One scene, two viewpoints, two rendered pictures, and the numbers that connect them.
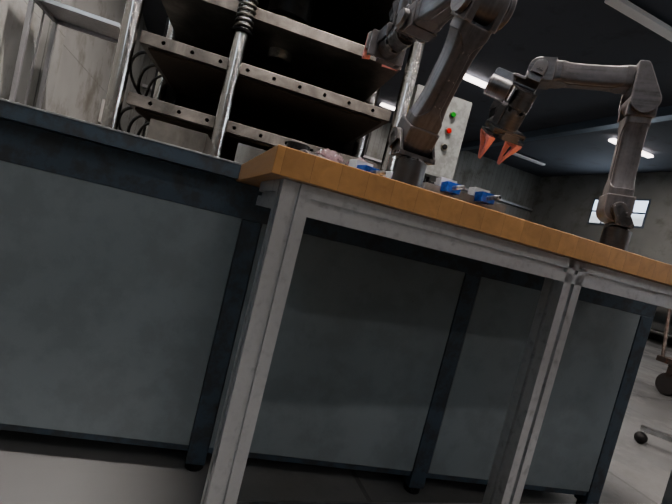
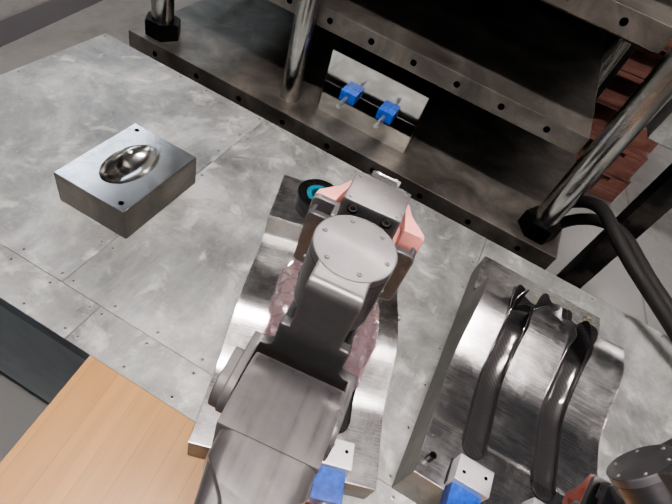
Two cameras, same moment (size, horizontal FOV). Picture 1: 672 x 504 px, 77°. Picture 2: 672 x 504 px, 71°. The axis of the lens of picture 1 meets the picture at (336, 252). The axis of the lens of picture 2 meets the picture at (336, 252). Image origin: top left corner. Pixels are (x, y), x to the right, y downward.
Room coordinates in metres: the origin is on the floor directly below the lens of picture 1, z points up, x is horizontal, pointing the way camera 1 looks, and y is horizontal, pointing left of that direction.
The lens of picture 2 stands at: (0.86, -0.10, 1.51)
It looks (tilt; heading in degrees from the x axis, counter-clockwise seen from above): 48 degrees down; 23
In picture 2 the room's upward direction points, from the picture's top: 22 degrees clockwise
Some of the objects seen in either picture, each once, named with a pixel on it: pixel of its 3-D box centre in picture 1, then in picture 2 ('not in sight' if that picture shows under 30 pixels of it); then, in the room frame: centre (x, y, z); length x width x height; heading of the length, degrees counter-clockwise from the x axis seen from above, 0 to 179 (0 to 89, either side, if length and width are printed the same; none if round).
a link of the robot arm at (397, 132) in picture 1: (412, 147); not in sight; (0.87, -0.10, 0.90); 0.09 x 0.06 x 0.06; 110
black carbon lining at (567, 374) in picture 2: not in sight; (533, 372); (1.43, -0.26, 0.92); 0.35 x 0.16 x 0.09; 13
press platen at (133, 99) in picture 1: (258, 146); (419, 2); (2.22, 0.53, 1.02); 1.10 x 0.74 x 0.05; 103
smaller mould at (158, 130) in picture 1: (182, 144); (130, 177); (1.25, 0.51, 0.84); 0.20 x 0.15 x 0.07; 13
